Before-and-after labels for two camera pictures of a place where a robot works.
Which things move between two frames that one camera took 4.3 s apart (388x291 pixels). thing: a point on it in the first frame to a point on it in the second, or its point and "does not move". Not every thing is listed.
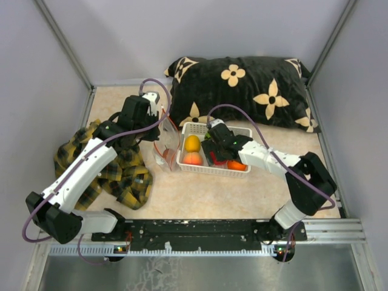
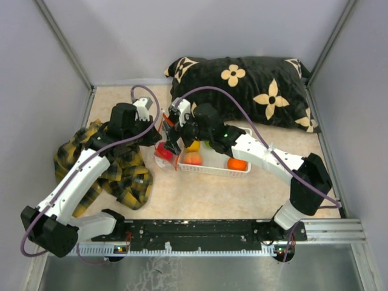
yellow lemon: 192,143 does not move
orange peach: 193,157 does not move
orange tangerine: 236,165 does not move
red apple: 217,162 to 163,153
